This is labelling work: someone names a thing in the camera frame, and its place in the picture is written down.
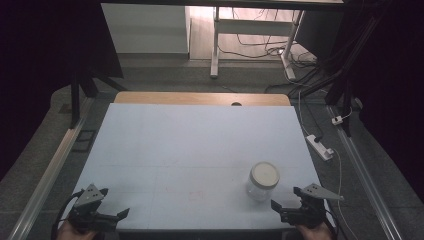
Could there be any white power strip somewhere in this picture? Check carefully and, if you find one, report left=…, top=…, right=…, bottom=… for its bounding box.
left=305, top=134, right=335, bottom=162

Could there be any white cabinet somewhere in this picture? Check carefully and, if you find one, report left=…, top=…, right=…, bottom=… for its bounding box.
left=100, top=3, right=192, bottom=55

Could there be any black metal stand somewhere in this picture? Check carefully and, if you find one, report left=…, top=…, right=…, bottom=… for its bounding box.
left=68, top=63, right=128, bottom=130
left=324, top=13, right=384, bottom=138

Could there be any person's right hand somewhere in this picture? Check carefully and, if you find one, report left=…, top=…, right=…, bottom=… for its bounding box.
left=294, top=223, right=335, bottom=240

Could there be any clear glass jar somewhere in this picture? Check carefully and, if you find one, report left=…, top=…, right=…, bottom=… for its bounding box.
left=245, top=173, right=277, bottom=203

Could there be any white table mat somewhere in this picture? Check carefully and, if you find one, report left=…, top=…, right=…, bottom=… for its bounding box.
left=57, top=102, right=336, bottom=232

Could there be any white desk frame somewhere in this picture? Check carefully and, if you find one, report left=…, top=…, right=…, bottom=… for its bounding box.
left=209, top=6, right=305, bottom=81

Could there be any bundle of black floor cables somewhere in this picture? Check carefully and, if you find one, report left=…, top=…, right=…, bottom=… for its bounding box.
left=264, top=61, right=336, bottom=98

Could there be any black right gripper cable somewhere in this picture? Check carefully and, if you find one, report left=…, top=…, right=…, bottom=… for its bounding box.
left=324, top=213, right=339, bottom=240

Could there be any dark curtain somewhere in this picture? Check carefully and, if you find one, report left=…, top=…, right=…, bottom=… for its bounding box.
left=346, top=0, right=424, bottom=203
left=0, top=0, right=124, bottom=183

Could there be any black floor plate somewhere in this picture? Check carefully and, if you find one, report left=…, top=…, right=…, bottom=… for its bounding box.
left=71, top=129, right=98, bottom=154

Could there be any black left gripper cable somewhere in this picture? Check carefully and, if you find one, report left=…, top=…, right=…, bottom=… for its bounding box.
left=50, top=189, right=84, bottom=240

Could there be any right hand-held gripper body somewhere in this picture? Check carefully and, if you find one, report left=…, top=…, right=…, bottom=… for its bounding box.
left=280, top=182, right=345, bottom=231

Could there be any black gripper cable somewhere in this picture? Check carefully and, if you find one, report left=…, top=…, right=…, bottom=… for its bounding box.
left=324, top=213, right=339, bottom=240
left=50, top=189, right=84, bottom=240

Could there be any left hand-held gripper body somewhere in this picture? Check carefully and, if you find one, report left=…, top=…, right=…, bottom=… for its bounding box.
left=66, top=183, right=119, bottom=234

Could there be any cream round jar lid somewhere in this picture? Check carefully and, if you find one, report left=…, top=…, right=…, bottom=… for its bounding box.
left=249, top=161, right=281, bottom=190

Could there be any aluminium floor rail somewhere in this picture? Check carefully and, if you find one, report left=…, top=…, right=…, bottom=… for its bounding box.
left=326, top=105, right=404, bottom=240
left=8, top=98, right=94, bottom=240

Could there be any long white cable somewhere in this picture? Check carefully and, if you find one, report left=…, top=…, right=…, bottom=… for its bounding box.
left=331, top=148, right=360, bottom=240

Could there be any person's left hand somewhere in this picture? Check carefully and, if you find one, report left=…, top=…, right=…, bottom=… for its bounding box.
left=55, top=219, right=98, bottom=240

